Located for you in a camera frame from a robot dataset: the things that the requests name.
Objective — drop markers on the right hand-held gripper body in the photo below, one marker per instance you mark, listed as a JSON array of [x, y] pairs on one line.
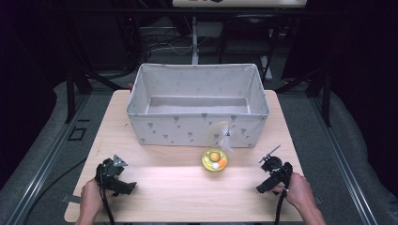
[[275, 175]]

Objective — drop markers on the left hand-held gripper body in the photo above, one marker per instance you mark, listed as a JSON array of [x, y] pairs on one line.
[[108, 175]]

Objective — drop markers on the grey printed fabric storage box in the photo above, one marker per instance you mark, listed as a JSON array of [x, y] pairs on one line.
[[194, 129]]

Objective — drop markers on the person's right hand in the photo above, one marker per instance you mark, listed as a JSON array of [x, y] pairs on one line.
[[297, 190]]

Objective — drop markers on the person's left hand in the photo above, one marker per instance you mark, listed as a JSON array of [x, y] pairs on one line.
[[90, 197]]

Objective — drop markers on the grey tape strip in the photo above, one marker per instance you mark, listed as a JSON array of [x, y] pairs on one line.
[[71, 198]]

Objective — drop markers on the black metal stand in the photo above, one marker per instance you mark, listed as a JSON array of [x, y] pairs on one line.
[[71, 93], [325, 93]]

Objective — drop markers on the black chair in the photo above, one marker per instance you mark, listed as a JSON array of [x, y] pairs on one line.
[[247, 40]]

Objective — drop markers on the white table leg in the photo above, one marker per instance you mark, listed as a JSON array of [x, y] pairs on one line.
[[195, 43]]

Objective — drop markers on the white background table top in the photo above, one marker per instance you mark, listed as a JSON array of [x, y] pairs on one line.
[[237, 2]]

